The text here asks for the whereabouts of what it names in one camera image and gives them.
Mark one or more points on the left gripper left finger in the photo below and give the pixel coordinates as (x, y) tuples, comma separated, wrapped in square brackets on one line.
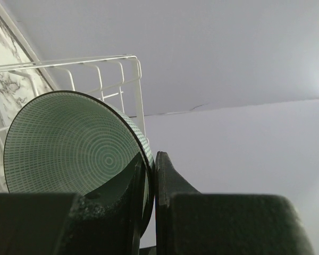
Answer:
[(105, 221)]

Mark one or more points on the teal green bowl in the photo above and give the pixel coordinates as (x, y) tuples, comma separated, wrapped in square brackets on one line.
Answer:
[(68, 141)]

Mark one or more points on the white wire dish rack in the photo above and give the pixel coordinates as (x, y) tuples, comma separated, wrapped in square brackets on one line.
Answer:
[(23, 77)]

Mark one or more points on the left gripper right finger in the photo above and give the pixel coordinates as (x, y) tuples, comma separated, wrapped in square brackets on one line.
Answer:
[(191, 222)]

